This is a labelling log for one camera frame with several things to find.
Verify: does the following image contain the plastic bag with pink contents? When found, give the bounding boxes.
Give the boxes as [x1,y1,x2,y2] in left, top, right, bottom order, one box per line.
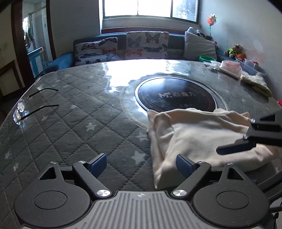
[219,60,243,79]

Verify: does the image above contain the clear crumpled plastic bag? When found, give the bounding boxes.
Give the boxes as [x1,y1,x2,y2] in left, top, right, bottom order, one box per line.
[204,61,222,71]

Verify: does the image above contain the blue sofa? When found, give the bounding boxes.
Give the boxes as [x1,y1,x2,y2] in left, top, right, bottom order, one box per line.
[43,33,224,75]

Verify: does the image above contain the brown plush toy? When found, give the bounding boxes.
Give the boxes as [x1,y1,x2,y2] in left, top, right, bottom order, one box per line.
[225,44,243,59]

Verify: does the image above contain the black and white plush toy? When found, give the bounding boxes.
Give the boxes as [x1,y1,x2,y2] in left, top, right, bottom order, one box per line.
[187,27,212,40]

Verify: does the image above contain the colourful pinwheel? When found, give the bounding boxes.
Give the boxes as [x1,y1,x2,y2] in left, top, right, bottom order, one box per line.
[206,14,217,38]

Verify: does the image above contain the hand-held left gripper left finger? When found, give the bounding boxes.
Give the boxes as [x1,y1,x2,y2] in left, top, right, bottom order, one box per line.
[38,153,112,198]

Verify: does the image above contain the window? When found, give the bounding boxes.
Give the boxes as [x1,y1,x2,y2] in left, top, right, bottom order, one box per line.
[102,0,200,23]

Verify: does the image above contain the grey pillow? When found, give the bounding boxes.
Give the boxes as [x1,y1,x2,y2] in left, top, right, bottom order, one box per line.
[183,31,217,61]

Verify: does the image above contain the black-armed eyeglasses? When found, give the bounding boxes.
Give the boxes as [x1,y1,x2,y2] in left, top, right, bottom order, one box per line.
[13,88,59,126]

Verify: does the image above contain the floral fabric bundle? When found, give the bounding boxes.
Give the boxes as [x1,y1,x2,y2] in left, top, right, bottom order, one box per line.
[241,73,273,97]

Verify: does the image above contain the square butterfly print cushion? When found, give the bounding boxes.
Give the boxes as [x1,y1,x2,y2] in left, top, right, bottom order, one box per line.
[126,31,170,60]

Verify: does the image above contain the cream fleece shirt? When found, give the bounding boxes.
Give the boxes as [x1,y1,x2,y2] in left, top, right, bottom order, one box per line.
[146,108,280,189]

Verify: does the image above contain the blue and white cabinet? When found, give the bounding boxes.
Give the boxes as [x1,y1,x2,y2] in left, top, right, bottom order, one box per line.
[27,47,48,78]

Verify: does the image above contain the round dark hotplate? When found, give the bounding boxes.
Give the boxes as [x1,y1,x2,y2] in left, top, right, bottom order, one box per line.
[134,76,217,113]

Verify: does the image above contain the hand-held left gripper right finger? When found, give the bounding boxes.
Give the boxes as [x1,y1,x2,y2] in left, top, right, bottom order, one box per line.
[172,154,252,198]

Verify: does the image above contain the clear plastic storage box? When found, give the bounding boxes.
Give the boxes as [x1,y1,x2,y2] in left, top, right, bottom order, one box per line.
[238,58,267,77]

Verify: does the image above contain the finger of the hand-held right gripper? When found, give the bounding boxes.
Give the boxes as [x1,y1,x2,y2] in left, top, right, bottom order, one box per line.
[216,114,282,156]

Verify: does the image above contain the wide butterfly print cushion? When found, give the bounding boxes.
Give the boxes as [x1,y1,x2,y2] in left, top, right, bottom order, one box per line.
[74,37,121,66]

